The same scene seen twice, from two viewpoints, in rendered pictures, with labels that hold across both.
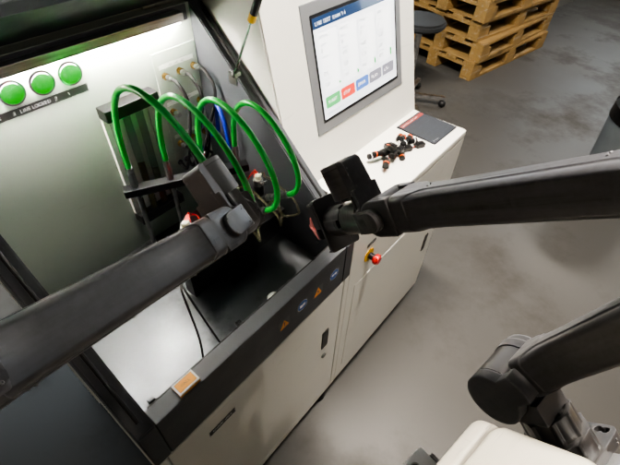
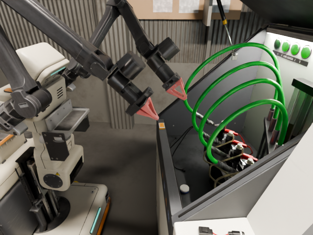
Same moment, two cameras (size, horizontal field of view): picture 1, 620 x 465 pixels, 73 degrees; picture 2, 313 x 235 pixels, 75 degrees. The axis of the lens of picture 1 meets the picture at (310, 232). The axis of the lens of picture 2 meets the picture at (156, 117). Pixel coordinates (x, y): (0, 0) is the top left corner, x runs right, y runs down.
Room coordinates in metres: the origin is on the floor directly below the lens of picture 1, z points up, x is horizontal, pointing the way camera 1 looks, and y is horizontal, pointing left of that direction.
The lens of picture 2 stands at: (1.05, -0.41, 1.54)
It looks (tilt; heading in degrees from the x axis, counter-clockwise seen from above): 29 degrees down; 138
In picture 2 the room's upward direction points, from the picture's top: straight up
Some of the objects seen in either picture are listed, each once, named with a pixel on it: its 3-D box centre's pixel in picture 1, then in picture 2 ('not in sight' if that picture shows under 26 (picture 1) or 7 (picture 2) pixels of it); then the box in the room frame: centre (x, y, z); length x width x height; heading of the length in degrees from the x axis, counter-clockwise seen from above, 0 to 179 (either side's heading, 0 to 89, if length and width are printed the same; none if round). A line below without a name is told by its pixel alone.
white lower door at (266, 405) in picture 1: (273, 407); (161, 221); (0.54, 0.10, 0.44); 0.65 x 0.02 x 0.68; 142
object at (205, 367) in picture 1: (262, 333); (166, 166); (0.55, 0.11, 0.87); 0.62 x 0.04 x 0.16; 142
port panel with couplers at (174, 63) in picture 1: (187, 105); not in sight; (1.05, 0.35, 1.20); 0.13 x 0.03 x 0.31; 142
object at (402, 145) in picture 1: (397, 148); not in sight; (1.18, -0.28, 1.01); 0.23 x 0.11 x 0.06; 142
